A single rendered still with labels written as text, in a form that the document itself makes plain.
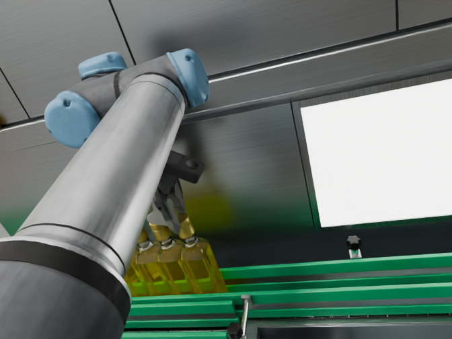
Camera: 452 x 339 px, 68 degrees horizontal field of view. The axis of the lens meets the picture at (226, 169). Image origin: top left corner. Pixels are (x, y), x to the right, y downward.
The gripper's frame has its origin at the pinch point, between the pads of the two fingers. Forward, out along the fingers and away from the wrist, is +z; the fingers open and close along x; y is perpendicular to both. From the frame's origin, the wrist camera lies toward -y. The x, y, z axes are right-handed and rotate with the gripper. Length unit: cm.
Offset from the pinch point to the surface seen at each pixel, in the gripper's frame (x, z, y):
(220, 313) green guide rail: 6.4, 21.7, -3.5
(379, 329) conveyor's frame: 5.9, 28.8, -36.2
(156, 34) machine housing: -15.0, -34.9, -2.6
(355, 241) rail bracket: -5.0, 14.3, -34.3
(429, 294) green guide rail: 4, 21, -46
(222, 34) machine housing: -15.1, -31.7, -15.5
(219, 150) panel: -12.0, -9.1, -8.8
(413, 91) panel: -13, -14, -48
